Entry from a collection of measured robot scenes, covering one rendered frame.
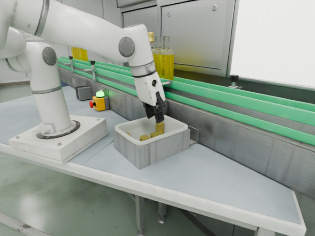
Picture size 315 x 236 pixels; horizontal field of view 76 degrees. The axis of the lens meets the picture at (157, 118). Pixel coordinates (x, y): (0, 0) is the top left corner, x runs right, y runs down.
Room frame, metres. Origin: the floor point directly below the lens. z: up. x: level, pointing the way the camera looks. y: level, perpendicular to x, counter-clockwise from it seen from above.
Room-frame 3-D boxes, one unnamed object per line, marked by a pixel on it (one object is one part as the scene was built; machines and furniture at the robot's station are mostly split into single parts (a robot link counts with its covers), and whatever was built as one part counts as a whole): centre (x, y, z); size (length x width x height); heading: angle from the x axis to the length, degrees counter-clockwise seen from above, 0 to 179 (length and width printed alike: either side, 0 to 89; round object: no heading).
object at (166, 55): (0.96, -0.04, 0.99); 0.06 x 0.06 x 0.21; 36
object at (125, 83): (1.53, 0.57, 0.93); 1.75 x 0.01 x 0.08; 37
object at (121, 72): (1.57, 0.51, 0.93); 1.75 x 0.01 x 0.08; 37
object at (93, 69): (1.26, 0.41, 0.94); 0.07 x 0.04 x 0.13; 127
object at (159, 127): (0.76, -0.01, 0.79); 0.04 x 0.04 x 0.04
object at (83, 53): (1.86, 0.65, 1.02); 0.06 x 0.06 x 0.28; 37
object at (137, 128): (0.66, 0.02, 0.80); 0.22 x 0.17 x 0.09; 127
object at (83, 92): (1.34, 0.50, 0.79); 0.08 x 0.08 x 0.08; 37
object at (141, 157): (0.68, 0.00, 0.79); 0.27 x 0.17 x 0.08; 127
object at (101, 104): (1.12, 0.33, 0.79); 0.07 x 0.07 x 0.07; 37
